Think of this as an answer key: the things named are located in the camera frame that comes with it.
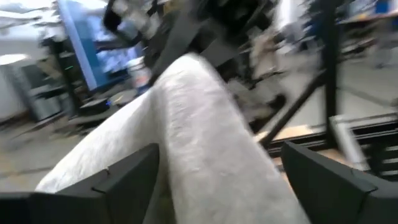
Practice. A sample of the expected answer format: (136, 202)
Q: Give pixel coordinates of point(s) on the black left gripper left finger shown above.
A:
(93, 205)

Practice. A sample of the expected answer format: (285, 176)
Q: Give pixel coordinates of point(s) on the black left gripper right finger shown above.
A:
(335, 199)

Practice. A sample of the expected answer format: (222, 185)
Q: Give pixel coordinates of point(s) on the light grey cloth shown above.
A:
(199, 140)

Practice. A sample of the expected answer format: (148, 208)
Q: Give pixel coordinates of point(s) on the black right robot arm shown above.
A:
(186, 31)

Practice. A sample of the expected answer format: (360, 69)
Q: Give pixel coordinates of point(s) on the grey metal cabinet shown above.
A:
(40, 96)

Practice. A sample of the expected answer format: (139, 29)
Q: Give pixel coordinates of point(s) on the black computer monitor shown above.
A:
(84, 46)

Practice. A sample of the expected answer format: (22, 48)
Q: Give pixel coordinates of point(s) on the black aluminium table frame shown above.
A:
(330, 77)

